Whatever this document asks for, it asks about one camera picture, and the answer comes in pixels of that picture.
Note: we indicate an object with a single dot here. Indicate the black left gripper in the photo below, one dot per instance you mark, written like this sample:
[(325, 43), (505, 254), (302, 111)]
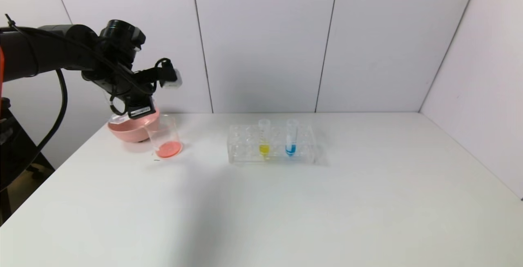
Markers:
[(141, 111)]

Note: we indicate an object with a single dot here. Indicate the test tube with red pigment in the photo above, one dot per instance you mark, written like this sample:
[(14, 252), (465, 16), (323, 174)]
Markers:
[(111, 100)]

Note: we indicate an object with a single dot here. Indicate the black and orange left arm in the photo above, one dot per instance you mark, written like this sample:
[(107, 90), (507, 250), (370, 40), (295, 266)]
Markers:
[(45, 48)]

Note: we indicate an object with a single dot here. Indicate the clear plastic beaker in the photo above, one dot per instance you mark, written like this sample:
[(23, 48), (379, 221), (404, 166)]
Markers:
[(167, 148)]

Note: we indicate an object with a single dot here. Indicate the test tube with yellow pigment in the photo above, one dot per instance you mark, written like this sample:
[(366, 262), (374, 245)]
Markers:
[(264, 149)]

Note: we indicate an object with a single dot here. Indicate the test tube with blue pigment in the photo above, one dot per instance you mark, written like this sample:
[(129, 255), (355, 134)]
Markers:
[(290, 149)]

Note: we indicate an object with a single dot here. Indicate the clear acrylic test tube rack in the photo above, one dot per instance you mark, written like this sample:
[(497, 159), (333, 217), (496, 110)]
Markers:
[(304, 152)]

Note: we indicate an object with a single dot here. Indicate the pink bowl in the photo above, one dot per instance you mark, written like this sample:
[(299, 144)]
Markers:
[(128, 132)]

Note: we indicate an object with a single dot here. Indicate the dark equipment beside table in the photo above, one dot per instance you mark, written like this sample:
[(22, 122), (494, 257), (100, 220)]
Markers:
[(18, 156)]

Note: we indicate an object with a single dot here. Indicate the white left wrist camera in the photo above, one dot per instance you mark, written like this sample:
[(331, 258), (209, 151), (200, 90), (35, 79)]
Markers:
[(173, 80)]

